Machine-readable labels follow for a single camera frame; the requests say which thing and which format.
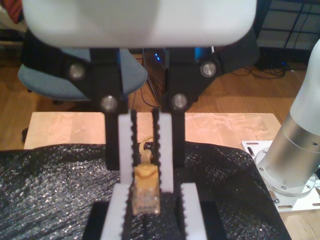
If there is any yellow network cable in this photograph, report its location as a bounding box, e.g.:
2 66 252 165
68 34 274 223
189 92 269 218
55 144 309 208
130 135 161 216

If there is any black bubble mat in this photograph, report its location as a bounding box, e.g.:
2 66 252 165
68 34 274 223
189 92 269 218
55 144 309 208
0 139 292 240

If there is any blue office chair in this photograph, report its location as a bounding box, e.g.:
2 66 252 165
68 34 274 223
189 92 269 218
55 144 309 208
16 29 148 145

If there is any black computer tower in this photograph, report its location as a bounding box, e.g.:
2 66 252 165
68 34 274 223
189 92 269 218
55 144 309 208
127 29 261 76

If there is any black wire grid rack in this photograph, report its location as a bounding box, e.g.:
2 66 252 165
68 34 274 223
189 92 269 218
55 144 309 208
254 0 320 55

